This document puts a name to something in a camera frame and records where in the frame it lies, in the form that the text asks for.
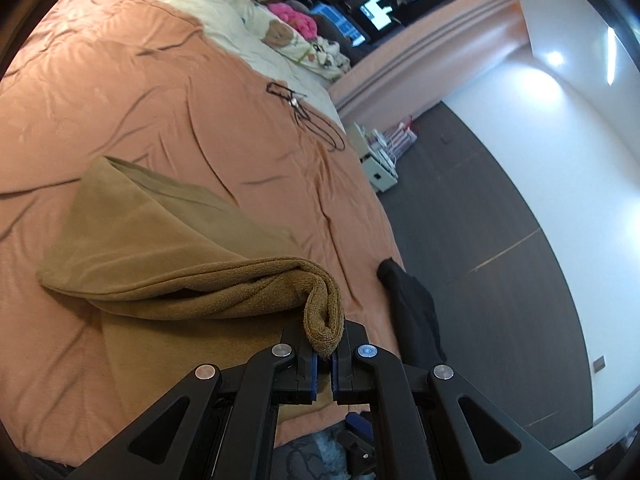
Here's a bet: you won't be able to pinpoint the brown printed t-shirt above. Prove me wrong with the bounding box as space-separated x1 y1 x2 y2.
36 156 346 418

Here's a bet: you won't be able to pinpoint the person's grey printed pants leg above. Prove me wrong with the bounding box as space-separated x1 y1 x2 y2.
272 440 321 480

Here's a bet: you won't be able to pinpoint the orange-brown blanket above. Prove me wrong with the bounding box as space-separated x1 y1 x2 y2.
0 0 406 466

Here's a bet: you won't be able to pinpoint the thin black cable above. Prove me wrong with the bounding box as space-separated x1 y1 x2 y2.
266 80 346 152

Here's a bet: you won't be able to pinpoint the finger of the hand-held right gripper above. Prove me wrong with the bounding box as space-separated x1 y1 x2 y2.
345 411 377 478

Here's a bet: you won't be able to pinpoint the pink cloth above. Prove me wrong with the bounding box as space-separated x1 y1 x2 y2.
267 2 318 41

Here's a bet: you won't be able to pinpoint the cream blanket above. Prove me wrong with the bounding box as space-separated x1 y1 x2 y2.
102 0 346 133

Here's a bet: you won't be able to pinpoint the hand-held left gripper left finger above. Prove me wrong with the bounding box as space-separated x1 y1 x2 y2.
75 320 318 480

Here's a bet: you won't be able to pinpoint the black folded clothes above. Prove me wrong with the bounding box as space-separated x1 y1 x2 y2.
376 257 448 366

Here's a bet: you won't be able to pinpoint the red white striped bag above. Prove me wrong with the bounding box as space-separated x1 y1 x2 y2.
385 116 418 153

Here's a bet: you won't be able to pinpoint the black white patterned cloth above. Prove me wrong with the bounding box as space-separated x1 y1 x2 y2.
310 37 351 68

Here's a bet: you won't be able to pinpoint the ceiling light strip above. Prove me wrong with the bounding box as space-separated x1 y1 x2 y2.
606 26 617 86

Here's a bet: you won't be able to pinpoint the white nightstand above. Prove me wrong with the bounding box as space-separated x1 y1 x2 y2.
347 121 401 193

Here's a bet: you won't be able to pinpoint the hanging dark clothes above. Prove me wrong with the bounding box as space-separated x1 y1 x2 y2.
245 0 488 48

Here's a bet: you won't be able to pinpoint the fluffy grey-blue rug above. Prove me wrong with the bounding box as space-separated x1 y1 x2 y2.
300 422 351 480

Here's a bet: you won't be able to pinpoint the bear print pillow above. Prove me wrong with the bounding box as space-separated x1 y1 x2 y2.
242 7 351 81

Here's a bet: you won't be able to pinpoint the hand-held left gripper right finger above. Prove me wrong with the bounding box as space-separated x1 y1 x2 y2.
332 322 581 480

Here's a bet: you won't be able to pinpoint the dark grey cloth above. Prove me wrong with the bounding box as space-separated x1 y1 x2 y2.
310 2 373 66

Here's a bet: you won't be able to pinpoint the pink curtain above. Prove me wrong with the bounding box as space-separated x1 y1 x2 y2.
327 0 531 116

